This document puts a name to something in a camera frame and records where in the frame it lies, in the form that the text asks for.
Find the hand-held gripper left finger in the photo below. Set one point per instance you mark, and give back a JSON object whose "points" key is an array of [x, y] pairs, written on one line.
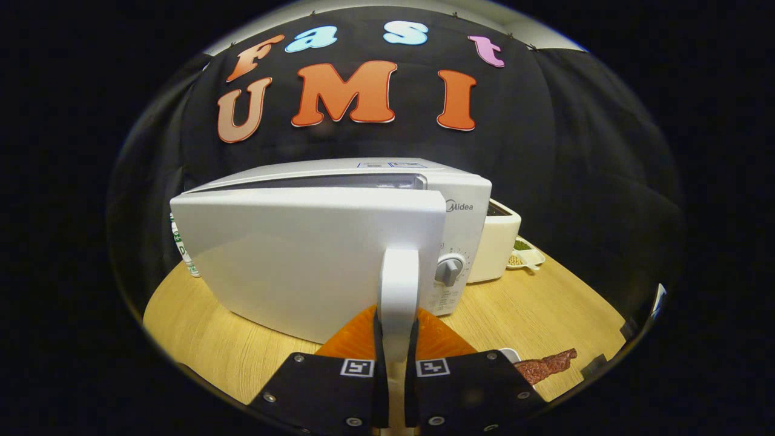
{"points": [[380, 393]]}

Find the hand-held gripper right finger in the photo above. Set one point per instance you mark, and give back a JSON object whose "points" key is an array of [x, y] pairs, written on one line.
{"points": [[410, 393]]}

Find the red meat strip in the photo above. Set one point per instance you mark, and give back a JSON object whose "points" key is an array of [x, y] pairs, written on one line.
{"points": [[545, 366]]}

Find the white microwave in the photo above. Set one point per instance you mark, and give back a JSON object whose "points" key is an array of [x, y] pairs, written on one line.
{"points": [[303, 254]]}

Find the small white ribbed dish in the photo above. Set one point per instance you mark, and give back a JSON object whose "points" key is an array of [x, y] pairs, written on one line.
{"points": [[510, 354]]}

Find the cream white toaster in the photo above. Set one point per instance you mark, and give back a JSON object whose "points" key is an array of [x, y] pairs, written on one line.
{"points": [[496, 248]]}

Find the white divided tray of beans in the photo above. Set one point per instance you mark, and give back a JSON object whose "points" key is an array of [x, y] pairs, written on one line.
{"points": [[528, 257]]}

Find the dark flat device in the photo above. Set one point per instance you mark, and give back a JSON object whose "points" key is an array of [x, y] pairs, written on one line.
{"points": [[594, 366]]}

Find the white bottle with green label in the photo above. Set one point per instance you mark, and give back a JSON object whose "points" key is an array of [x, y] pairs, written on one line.
{"points": [[181, 248]]}

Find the black backdrop cloth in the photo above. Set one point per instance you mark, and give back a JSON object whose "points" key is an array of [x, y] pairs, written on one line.
{"points": [[575, 151]]}

